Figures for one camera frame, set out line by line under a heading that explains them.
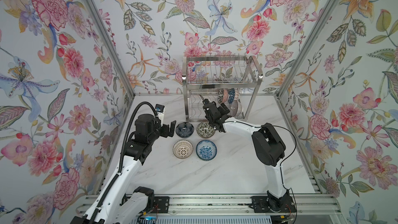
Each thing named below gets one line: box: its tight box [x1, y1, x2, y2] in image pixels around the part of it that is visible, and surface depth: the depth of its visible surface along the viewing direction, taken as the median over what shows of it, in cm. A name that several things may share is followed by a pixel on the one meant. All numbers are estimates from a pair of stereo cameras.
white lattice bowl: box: [172, 139, 194, 160], surface depth 92 cm
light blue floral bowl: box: [195, 139, 218, 162], surface depth 90 cm
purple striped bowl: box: [229, 100, 243, 118], surface depth 105 cm
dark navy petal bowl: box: [175, 121, 195, 139], surface depth 100 cm
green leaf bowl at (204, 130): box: [195, 121, 216, 139], surface depth 100 cm
